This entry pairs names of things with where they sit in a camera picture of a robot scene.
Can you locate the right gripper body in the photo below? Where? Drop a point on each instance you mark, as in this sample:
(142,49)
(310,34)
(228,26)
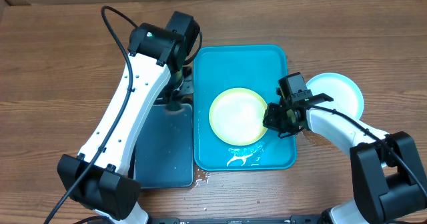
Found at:
(281,120)

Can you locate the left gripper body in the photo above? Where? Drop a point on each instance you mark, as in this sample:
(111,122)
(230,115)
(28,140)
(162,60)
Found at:
(172,92)

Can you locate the yellow plate with blue stain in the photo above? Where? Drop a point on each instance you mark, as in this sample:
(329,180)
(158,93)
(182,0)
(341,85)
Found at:
(236,116)

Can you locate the light blue plate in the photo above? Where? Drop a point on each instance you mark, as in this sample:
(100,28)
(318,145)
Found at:
(342,89)

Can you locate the orange green sponge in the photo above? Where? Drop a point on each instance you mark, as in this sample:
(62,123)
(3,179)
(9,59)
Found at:
(174,107)

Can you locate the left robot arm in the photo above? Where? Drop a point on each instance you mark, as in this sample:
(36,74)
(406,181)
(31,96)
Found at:
(97,176)

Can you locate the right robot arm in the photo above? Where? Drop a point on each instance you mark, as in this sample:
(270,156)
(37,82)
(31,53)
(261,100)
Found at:
(388,178)

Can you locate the teal plastic tray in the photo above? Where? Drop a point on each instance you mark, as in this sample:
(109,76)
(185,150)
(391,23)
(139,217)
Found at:
(254,67)

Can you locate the black water tray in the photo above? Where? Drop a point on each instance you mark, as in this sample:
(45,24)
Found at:
(163,156)

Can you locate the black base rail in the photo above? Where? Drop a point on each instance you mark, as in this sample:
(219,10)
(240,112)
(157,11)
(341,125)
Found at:
(294,219)

